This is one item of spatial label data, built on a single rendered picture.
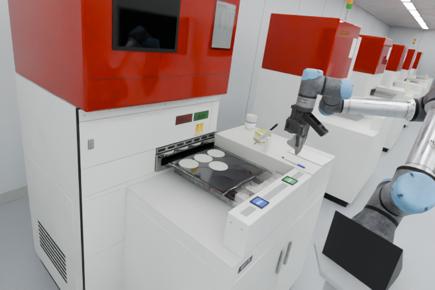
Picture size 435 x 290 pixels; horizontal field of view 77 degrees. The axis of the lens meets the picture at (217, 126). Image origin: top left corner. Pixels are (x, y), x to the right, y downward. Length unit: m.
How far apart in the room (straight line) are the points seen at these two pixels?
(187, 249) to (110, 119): 0.59
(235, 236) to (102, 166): 0.61
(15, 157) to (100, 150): 1.63
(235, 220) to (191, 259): 0.26
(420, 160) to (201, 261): 0.82
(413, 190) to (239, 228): 0.55
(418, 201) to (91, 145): 1.13
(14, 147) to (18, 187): 0.36
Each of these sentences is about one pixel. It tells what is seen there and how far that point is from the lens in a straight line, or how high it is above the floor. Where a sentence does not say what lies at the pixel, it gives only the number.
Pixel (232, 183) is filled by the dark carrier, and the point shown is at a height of 0.90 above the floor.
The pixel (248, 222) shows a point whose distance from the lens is 0.98.
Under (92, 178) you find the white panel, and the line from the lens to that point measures 1.25.
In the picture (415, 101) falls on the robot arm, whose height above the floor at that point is 1.39.
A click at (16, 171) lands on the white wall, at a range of 2.83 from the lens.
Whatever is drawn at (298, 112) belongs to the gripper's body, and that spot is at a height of 1.28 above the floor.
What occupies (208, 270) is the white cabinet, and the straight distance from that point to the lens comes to 1.11.
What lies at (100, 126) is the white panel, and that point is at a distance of 1.17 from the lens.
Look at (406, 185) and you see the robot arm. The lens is 1.03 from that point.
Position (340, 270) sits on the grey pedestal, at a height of 0.82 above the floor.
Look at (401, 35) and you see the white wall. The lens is 14.29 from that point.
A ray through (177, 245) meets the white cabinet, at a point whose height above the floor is 0.74.
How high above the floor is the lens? 1.55
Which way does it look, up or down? 19 degrees down
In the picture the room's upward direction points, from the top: 8 degrees clockwise
